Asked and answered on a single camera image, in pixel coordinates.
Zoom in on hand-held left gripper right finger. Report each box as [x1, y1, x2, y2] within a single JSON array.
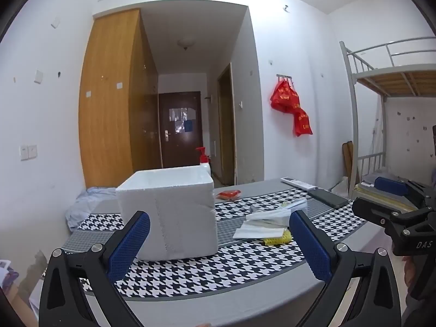
[[289, 209, 402, 327]]

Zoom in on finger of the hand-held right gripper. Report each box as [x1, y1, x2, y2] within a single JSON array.
[[374, 176, 431, 208], [352, 198, 426, 228]]

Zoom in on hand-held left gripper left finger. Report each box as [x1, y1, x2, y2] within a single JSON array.
[[38, 210, 151, 327]]

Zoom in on yellow foam net sleeve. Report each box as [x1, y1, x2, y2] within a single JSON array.
[[263, 229, 293, 246]]

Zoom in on white foam tube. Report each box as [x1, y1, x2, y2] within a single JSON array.
[[233, 210, 292, 240]]

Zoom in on white foam box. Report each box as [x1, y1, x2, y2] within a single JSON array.
[[116, 165, 219, 262]]

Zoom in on person's right hand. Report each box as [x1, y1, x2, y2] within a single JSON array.
[[404, 258, 418, 285]]

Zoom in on dark smartphone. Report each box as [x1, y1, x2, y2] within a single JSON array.
[[308, 188, 351, 209]]

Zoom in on wooden boards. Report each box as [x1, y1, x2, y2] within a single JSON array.
[[342, 141, 355, 181]]

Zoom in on light blue cloth pile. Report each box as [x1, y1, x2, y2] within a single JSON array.
[[65, 187, 118, 230]]

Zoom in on white remote control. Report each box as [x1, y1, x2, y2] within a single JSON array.
[[280, 176, 316, 191]]

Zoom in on houndstooth table cloth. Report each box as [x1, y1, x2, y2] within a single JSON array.
[[61, 178, 368, 297]]

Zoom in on metal bunk bed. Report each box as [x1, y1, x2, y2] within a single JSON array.
[[340, 37, 436, 205]]

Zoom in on red plastic bag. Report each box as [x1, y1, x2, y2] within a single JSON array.
[[293, 108, 313, 137], [270, 79, 302, 114]]

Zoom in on white lotion bottle red pump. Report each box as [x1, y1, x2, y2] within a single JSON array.
[[196, 147, 212, 178]]

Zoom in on dark brown door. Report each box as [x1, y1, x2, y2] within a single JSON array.
[[158, 91, 203, 168]]

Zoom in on wooden wardrobe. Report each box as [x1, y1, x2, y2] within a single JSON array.
[[78, 8, 162, 189]]

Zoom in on wooden side door frame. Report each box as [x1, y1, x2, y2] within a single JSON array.
[[217, 63, 237, 186]]

